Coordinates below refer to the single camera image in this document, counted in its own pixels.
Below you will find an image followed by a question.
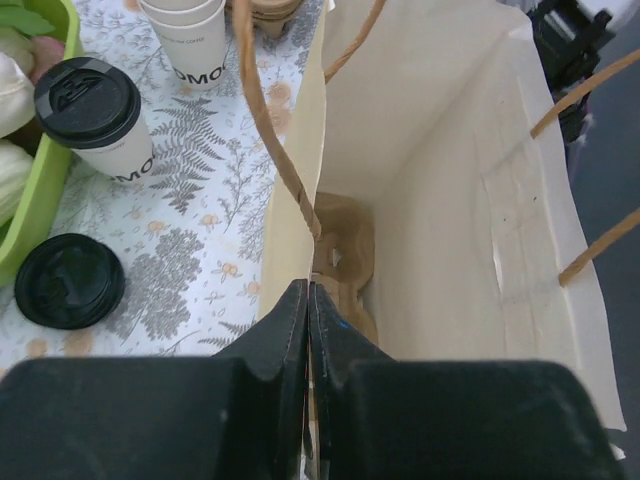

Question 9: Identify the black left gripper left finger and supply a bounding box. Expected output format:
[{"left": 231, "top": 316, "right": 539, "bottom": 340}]
[{"left": 1, "top": 280, "right": 309, "bottom": 479}]

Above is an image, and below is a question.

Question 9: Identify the floral table mat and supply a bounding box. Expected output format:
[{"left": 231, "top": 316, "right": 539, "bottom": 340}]
[{"left": 1, "top": 1, "right": 275, "bottom": 369}]

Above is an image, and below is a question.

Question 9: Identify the stack of white paper cups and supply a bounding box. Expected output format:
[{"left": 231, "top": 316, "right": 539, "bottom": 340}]
[{"left": 138, "top": 0, "right": 227, "bottom": 91}]

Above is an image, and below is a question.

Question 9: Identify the black plastic cup lid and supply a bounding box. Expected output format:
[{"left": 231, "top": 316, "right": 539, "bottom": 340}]
[{"left": 34, "top": 57, "right": 141, "bottom": 150}]

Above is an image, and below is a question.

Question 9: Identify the green bok choy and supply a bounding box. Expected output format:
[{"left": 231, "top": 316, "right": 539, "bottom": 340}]
[{"left": 0, "top": 0, "right": 55, "bottom": 37}]

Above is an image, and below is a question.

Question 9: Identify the green plastic tray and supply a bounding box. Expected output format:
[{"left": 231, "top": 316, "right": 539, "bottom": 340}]
[{"left": 0, "top": 0, "right": 84, "bottom": 286}]

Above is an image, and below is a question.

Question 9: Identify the white paper coffee cup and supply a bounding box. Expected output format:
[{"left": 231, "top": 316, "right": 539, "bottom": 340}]
[{"left": 71, "top": 117, "right": 154, "bottom": 184}]

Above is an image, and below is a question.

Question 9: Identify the green napa cabbage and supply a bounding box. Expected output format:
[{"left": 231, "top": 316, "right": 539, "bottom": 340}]
[{"left": 1, "top": 27, "right": 35, "bottom": 138}]

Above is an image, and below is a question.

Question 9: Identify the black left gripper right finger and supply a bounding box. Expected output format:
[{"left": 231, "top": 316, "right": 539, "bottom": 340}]
[{"left": 309, "top": 284, "right": 624, "bottom": 479}]

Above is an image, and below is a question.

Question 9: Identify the brown pulp cup carrier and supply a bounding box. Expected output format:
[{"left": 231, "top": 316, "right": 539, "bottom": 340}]
[
  {"left": 249, "top": 0, "right": 324, "bottom": 38},
  {"left": 312, "top": 192, "right": 378, "bottom": 344}
]

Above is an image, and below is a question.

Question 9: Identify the brown paper takeout bag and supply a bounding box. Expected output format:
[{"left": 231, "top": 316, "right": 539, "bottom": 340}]
[{"left": 239, "top": 0, "right": 640, "bottom": 460}]

